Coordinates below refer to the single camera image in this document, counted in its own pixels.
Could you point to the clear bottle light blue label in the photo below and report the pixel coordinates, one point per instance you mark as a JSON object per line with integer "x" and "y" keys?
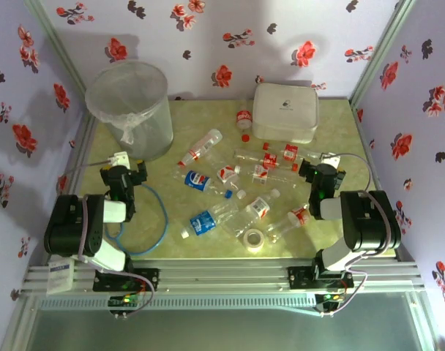
{"x": 204, "y": 222}

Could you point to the Pepsi bottle dark blue label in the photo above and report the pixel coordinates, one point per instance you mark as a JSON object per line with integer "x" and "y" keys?
{"x": 197, "y": 180}

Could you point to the white tape roll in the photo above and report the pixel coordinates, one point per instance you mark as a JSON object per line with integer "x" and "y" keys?
{"x": 253, "y": 240}

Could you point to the white zippered storage case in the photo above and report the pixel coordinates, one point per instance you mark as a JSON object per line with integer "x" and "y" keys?
{"x": 284, "y": 117}

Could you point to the Wahaha bottle white red label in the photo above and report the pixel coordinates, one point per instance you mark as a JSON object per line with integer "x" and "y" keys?
{"x": 226, "y": 173}

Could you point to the green circuit board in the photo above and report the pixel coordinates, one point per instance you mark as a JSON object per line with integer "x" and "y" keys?
{"x": 125, "y": 300}
{"x": 330, "y": 298}

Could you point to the aluminium corner post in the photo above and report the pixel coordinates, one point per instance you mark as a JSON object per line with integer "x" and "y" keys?
{"x": 385, "y": 40}
{"x": 57, "y": 40}

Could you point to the clear bottle thin red band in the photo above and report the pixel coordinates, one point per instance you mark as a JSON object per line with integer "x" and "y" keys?
{"x": 204, "y": 144}

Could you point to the clear bottle red label red cap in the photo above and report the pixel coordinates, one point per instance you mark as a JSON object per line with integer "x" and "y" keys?
{"x": 290, "y": 153}
{"x": 270, "y": 160}

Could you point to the clear mesh waste bin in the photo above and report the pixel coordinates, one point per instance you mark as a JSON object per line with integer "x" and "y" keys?
{"x": 149, "y": 109}

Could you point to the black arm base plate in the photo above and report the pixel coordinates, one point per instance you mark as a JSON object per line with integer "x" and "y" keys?
{"x": 297, "y": 278}
{"x": 151, "y": 279}

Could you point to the white blue label card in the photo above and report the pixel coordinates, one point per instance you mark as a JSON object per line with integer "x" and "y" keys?
{"x": 60, "y": 278}

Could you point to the clear plastic bin liner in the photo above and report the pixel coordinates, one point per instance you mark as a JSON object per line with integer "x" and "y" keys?
{"x": 129, "y": 126}

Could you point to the loose white bottle cap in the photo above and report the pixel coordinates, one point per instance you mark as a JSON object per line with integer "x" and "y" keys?
{"x": 241, "y": 194}

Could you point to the red-label bottle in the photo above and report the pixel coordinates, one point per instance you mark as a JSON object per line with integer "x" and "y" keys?
{"x": 259, "y": 208}

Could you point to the small bottle solid red label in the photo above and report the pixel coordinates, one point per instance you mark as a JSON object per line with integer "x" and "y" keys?
{"x": 243, "y": 117}

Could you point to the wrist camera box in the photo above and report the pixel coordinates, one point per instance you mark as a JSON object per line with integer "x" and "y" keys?
{"x": 120, "y": 159}
{"x": 330, "y": 159}

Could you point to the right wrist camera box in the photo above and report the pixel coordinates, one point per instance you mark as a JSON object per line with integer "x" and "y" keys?
{"x": 330, "y": 159}

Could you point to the aluminium mounting rail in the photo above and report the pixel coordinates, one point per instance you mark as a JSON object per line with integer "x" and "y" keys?
{"x": 222, "y": 278}

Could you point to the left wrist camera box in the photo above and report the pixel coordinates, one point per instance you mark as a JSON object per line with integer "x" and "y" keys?
{"x": 120, "y": 159}

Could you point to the blue stethoscope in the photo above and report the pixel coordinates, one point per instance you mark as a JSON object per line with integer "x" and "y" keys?
{"x": 166, "y": 219}

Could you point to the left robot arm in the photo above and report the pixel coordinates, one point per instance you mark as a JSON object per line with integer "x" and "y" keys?
{"x": 72, "y": 226}

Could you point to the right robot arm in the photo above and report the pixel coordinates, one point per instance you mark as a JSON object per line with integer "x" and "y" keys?
{"x": 369, "y": 219}

